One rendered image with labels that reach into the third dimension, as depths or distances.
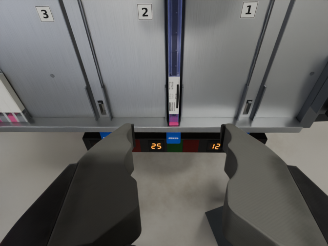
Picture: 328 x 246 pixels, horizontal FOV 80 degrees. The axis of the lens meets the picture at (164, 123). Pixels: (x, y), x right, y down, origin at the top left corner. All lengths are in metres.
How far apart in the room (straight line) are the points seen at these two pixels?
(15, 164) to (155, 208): 0.78
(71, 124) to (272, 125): 0.30
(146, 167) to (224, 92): 0.82
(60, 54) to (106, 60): 0.06
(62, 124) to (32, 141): 0.93
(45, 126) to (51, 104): 0.04
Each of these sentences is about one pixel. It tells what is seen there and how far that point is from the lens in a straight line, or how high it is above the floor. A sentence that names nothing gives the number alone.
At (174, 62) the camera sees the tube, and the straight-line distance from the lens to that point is 0.25.
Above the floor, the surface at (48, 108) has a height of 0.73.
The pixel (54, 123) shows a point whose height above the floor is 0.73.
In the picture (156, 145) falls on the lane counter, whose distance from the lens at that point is 0.38.
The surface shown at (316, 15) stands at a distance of 0.29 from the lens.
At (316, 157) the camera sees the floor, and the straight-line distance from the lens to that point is 1.28.
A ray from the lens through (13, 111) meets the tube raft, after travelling 0.37.
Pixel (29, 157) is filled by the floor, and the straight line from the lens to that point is 1.29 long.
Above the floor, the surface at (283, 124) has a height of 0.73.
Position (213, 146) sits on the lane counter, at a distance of 0.38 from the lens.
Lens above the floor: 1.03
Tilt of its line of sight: 87 degrees down
